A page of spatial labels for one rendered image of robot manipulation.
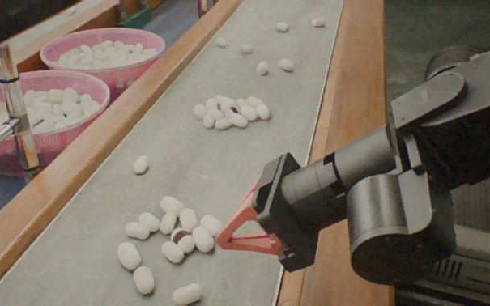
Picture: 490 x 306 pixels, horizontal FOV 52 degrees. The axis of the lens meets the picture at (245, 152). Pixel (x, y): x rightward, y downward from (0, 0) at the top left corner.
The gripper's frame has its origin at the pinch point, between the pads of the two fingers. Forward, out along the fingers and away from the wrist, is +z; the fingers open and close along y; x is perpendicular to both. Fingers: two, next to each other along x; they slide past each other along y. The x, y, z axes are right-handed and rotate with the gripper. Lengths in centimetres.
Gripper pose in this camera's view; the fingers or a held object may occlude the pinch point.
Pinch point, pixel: (225, 240)
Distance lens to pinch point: 51.0
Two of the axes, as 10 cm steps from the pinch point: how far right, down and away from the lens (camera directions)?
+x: 6.1, 7.4, 2.8
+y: -2.3, 5.0, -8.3
